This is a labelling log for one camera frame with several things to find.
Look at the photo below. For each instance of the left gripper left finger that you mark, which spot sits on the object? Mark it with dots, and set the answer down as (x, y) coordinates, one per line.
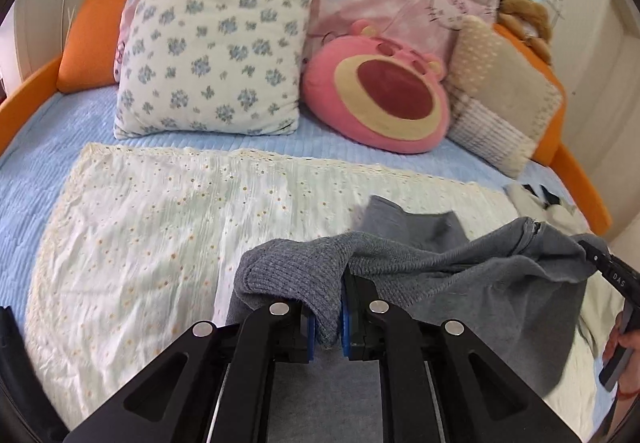
(212, 384)

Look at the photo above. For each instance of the grey zip sweatshirt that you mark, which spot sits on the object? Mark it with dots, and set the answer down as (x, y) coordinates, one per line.
(519, 289)

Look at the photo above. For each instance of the beige hoodie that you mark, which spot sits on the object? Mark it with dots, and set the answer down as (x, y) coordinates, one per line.
(548, 208)

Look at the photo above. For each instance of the white blue floral pillow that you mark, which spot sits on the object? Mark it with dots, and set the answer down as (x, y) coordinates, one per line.
(227, 66)

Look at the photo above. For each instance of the pink bear face cushion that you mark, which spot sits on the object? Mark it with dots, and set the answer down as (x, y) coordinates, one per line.
(378, 91)

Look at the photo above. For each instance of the orange sofa bed frame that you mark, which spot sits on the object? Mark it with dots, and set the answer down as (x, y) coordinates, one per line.
(86, 62)

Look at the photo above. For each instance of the brown plush toy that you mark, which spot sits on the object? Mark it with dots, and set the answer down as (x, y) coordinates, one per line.
(528, 21)

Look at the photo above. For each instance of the beige patchwork pillow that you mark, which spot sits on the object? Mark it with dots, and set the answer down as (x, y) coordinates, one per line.
(500, 104)

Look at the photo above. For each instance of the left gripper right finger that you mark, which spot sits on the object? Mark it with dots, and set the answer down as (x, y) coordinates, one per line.
(440, 383)

